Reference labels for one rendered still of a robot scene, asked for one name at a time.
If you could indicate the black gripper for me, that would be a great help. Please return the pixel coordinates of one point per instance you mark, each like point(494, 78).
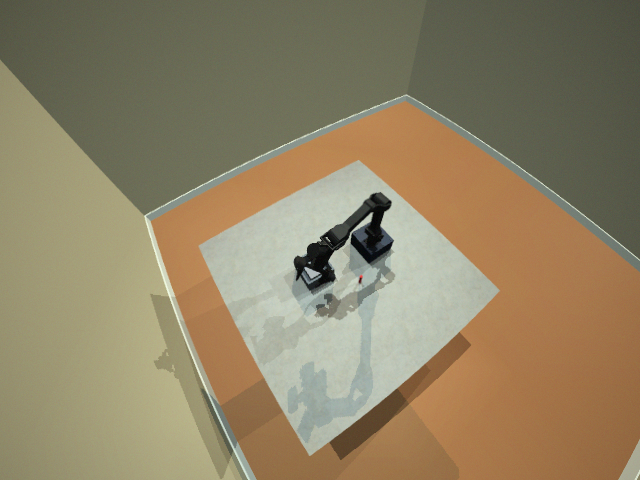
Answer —
point(317, 264)

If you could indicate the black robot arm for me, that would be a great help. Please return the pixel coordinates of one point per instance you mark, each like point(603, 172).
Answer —
point(377, 203)

